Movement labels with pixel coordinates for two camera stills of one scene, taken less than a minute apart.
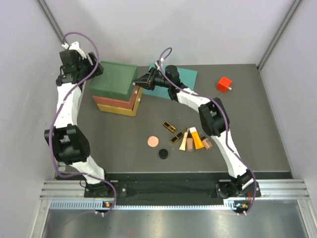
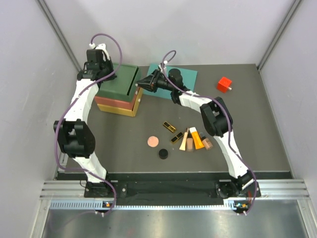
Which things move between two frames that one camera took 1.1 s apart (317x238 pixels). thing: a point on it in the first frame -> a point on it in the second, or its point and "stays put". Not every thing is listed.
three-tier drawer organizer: [114, 91] stays put
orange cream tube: [197, 141] stays put
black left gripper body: [85, 66] -> [107, 67]
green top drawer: [130, 73] stays put
